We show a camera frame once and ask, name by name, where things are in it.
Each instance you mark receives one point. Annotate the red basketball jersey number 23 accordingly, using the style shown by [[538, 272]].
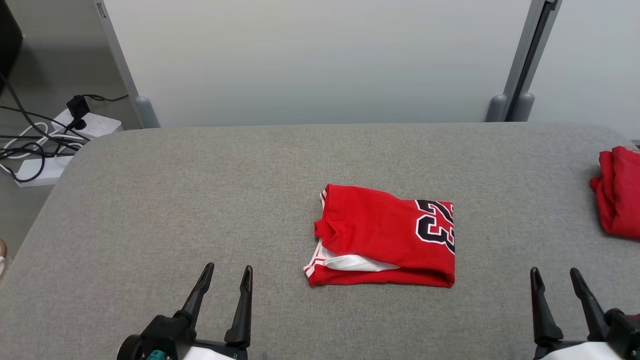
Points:
[[375, 230]]

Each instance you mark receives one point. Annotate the black cabinet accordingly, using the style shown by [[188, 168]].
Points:
[[9, 40]]

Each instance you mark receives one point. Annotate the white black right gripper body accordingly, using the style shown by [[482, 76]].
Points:
[[575, 352]]

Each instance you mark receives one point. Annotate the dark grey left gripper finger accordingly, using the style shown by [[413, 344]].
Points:
[[242, 315], [196, 300]]

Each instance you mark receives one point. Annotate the white red shoe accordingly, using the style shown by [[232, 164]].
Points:
[[3, 257]]

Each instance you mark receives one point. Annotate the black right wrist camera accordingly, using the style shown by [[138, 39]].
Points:
[[625, 330]]

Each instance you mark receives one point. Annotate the black plug adapter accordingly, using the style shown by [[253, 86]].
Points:
[[77, 107]]

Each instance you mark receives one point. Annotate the white power strip with adapter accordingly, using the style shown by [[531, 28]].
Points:
[[102, 125]]

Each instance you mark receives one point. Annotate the grey double-footed partition post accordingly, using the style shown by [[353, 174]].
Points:
[[522, 60]]

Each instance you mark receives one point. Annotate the red basketball shorts white stripe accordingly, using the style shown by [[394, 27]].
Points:
[[620, 195]]

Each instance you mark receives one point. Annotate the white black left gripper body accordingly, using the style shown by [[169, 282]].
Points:
[[215, 352]]

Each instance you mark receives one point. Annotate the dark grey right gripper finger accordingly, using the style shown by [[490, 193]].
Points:
[[545, 320], [590, 312]]

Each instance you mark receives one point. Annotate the grey single-footed partition post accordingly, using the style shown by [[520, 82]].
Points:
[[122, 60]]

